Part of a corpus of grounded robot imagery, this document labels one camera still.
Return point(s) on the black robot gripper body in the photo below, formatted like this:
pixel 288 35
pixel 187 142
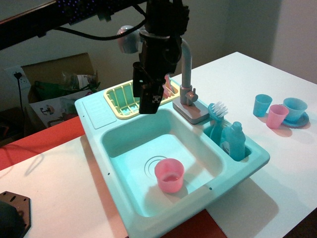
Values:
pixel 167 22

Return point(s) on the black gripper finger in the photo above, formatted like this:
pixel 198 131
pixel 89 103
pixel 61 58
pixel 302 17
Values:
pixel 142 82
pixel 150 99

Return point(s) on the grey toy faucet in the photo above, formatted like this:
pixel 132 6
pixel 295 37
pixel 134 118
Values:
pixel 187 104

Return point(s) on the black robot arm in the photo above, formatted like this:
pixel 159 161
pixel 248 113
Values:
pixel 55 14

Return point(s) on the pink and blue toy plates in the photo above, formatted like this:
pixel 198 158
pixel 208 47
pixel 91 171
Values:
pixel 168 86

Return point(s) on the yellow dish rack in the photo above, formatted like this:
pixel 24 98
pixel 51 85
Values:
pixel 125 106

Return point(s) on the blue dish brush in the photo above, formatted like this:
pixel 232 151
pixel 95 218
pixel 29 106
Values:
pixel 217 112

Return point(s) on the pink cup in sink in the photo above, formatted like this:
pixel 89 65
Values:
pixel 169 173

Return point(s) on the cardboard box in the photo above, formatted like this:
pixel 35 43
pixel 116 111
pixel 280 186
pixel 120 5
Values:
pixel 55 86

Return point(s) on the blue soap bottle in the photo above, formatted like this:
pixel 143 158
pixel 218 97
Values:
pixel 233 140

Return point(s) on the blue cup on table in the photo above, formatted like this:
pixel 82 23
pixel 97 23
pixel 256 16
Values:
pixel 261 105

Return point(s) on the pink cup on table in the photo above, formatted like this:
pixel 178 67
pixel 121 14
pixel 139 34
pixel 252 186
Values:
pixel 277 114

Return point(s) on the blue bowl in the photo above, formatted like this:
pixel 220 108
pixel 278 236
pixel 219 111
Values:
pixel 296 108

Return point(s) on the blue saucer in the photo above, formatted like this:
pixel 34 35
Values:
pixel 302 121

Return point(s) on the wall outlet with plug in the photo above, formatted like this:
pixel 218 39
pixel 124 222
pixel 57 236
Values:
pixel 17 74

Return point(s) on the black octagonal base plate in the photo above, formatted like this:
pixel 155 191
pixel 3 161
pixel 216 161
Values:
pixel 15 215

